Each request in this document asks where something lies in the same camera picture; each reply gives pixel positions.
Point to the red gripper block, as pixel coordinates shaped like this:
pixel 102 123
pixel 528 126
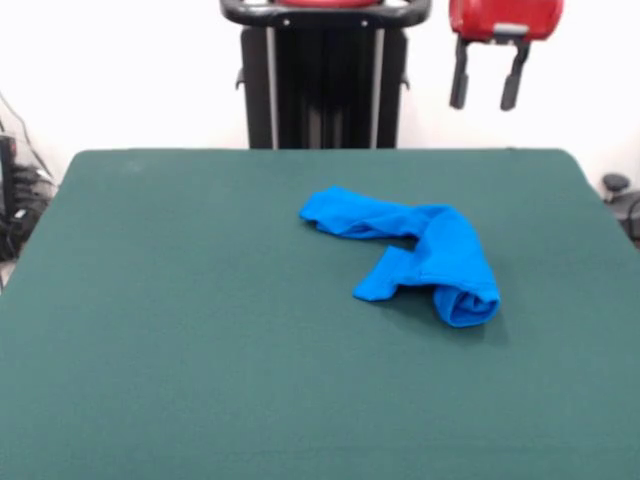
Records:
pixel 505 15

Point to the blue printed t-shirt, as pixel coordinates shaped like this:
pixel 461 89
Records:
pixel 450 250

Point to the black chair part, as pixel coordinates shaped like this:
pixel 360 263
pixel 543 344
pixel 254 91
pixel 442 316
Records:
pixel 620 195

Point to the dark green table cloth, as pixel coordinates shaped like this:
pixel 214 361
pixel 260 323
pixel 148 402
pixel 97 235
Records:
pixel 200 325

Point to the black electronics box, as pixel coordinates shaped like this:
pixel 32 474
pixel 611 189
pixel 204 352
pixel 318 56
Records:
pixel 7 175

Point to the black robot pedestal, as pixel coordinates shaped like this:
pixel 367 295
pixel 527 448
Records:
pixel 325 90

